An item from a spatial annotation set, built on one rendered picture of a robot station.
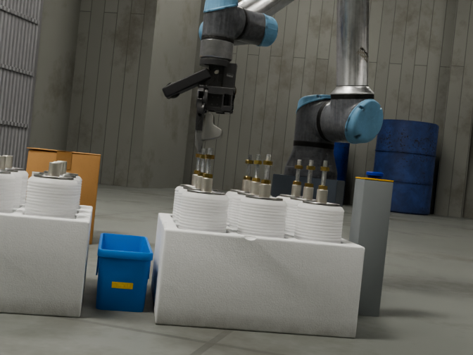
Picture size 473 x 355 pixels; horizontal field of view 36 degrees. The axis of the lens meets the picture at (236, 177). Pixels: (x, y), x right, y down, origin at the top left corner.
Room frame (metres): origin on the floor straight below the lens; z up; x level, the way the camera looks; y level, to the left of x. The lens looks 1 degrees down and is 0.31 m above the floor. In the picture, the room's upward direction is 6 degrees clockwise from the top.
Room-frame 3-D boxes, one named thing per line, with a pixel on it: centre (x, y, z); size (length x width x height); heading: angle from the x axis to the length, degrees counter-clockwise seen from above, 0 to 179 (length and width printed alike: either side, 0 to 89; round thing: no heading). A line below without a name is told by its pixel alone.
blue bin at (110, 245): (1.57, 0.23, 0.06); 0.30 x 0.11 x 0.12; 10
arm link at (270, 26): (1.74, 0.01, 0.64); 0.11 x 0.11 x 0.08; 38
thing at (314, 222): (1.46, -0.18, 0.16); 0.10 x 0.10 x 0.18
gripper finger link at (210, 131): (1.65, 0.07, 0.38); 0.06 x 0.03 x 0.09; 87
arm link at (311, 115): (2.05, -0.21, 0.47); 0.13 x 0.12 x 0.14; 38
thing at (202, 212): (1.43, 0.06, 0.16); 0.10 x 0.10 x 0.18
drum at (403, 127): (7.74, -1.77, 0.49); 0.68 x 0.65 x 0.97; 165
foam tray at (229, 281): (1.56, -0.04, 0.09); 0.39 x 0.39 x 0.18; 8
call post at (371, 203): (1.68, -0.32, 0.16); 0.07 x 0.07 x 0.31; 8
